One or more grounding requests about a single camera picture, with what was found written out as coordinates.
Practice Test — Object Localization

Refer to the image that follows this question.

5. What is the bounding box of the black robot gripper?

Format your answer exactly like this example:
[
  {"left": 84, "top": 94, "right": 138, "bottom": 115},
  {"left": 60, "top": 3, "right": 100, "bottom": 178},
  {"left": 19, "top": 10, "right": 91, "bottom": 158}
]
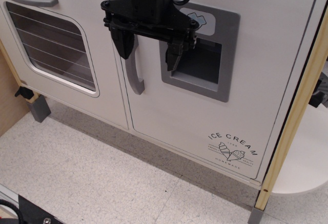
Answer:
[{"left": 101, "top": 0, "right": 199, "bottom": 71}]

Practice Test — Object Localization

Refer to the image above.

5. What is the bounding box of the grey fridge door handle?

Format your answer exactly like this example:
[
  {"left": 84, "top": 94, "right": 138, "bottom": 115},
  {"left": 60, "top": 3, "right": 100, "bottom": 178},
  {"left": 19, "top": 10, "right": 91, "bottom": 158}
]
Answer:
[{"left": 125, "top": 36, "right": 145, "bottom": 95}]

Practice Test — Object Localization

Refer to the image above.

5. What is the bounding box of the white toy fridge door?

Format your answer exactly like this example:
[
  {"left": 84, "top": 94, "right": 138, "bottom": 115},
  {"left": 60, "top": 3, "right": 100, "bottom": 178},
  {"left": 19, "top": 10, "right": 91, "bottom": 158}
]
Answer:
[{"left": 104, "top": 0, "right": 324, "bottom": 180}]

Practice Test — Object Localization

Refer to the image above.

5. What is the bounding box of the grey ice dispenser panel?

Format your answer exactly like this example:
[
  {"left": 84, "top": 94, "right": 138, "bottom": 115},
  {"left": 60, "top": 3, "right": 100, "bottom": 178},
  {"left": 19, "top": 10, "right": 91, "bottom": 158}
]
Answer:
[{"left": 159, "top": 3, "right": 240, "bottom": 103}]

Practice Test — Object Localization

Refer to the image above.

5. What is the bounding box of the white toy oven door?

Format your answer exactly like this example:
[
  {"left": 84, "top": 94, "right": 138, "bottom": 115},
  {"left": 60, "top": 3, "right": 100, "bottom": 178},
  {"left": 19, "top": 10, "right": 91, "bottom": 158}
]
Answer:
[{"left": 0, "top": 0, "right": 101, "bottom": 98}]

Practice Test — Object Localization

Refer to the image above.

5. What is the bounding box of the white toy kitchen cabinet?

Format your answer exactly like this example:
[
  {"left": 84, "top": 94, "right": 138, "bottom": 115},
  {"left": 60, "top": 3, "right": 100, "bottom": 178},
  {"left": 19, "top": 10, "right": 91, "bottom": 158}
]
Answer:
[{"left": 1, "top": 0, "right": 327, "bottom": 189}]

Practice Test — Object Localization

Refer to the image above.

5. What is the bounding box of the grey left foot cap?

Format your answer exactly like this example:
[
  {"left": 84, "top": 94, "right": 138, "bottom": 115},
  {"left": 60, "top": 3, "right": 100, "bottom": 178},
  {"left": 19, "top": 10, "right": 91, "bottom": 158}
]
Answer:
[{"left": 27, "top": 95, "right": 51, "bottom": 123}]

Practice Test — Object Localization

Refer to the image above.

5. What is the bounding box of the grey foot cap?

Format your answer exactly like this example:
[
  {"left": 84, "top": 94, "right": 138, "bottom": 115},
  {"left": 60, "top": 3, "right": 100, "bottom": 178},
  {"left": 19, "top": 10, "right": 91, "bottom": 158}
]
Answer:
[
  {"left": 27, "top": 95, "right": 51, "bottom": 123},
  {"left": 248, "top": 207, "right": 264, "bottom": 224}
]

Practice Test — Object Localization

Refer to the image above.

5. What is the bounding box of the black clamp knob left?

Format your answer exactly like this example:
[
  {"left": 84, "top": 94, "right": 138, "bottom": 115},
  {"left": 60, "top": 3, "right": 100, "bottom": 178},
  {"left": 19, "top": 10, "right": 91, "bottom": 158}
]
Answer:
[{"left": 14, "top": 86, "right": 34, "bottom": 100}]

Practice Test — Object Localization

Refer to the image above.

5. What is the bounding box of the light wooden left panel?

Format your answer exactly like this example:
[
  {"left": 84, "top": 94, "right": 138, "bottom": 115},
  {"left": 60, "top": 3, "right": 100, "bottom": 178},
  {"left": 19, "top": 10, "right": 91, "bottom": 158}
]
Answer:
[{"left": 1, "top": 42, "right": 30, "bottom": 136}]

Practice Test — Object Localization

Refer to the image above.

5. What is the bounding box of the black clamp right edge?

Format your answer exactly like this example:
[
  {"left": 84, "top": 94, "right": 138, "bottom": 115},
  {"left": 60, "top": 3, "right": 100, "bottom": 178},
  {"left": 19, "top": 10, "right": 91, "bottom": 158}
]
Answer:
[{"left": 309, "top": 72, "right": 327, "bottom": 108}]

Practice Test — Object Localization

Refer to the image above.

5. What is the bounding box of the white round table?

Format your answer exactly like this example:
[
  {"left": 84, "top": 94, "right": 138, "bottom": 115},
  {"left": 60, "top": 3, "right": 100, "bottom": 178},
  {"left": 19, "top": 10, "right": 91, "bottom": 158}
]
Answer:
[{"left": 272, "top": 104, "right": 327, "bottom": 196}]

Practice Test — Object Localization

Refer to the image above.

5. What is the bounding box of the grey right foot cap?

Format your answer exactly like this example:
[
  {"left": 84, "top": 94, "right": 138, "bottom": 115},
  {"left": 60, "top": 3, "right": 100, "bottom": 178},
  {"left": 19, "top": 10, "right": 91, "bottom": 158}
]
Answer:
[{"left": 248, "top": 207, "right": 264, "bottom": 224}]

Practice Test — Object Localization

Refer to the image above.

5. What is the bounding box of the light wooden right post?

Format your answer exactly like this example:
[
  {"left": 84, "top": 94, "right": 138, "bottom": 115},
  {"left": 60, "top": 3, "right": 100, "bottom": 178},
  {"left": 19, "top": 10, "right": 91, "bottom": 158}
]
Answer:
[{"left": 254, "top": 5, "right": 327, "bottom": 212}]

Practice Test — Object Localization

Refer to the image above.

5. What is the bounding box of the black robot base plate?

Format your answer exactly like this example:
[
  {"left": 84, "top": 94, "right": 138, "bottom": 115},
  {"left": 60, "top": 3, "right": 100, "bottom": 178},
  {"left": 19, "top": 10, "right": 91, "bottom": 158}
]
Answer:
[{"left": 18, "top": 195, "right": 63, "bottom": 224}]

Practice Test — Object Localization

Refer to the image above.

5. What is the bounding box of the aluminium rail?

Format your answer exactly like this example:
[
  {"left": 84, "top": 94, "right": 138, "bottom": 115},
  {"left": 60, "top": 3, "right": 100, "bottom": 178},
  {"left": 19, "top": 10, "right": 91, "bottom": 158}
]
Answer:
[{"left": 0, "top": 184, "right": 19, "bottom": 208}]

